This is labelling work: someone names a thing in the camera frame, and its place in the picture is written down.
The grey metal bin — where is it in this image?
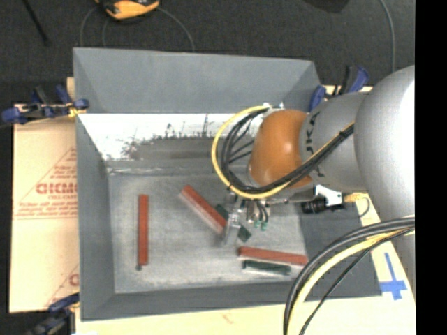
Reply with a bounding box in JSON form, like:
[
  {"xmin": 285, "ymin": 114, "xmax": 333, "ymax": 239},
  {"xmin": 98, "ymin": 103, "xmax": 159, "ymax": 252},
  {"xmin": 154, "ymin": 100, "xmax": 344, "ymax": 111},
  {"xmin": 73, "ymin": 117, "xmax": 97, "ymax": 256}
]
[{"xmin": 72, "ymin": 47, "xmax": 382, "ymax": 320}]

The brown cardboard board red print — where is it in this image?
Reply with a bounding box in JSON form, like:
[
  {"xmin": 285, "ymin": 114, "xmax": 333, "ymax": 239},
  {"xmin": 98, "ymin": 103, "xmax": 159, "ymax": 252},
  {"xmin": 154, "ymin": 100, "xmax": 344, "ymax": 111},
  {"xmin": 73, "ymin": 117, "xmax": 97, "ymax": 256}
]
[{"xmin": 8, "ymin": 116, "xmax": 81, "ymax": 314}]

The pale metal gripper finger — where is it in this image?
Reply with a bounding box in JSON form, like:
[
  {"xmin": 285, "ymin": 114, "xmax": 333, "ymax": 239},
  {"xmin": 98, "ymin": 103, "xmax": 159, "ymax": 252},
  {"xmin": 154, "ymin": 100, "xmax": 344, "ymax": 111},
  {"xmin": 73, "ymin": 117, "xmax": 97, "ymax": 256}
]
[{"xmin": 221, "ymin": 211, "xmax": 243, "ymax": 246}]

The black cylinder on white bracket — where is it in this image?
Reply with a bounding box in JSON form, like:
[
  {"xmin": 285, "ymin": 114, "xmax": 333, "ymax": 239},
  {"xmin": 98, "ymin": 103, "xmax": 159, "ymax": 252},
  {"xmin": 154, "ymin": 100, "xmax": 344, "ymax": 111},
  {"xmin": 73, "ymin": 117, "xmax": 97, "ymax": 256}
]
[{"xmin": 300, "ymin": 184, "xmax": 345, "ymax": 215}]

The red-brown flat block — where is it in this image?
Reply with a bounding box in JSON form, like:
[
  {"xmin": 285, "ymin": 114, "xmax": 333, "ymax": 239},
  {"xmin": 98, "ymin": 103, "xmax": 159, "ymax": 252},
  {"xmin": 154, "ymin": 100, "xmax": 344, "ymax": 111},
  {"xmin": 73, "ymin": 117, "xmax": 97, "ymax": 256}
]
[
  {"xmin": 178, "ymin": 185, "xmax": 228, "ymax": 235},
  {"xmin": 135, "ymin": 193, "xmax": 150, "ymax": 271},
  {"xmin": 237, "ymin": 246, "xmax": 309, "ymax": 267}
]

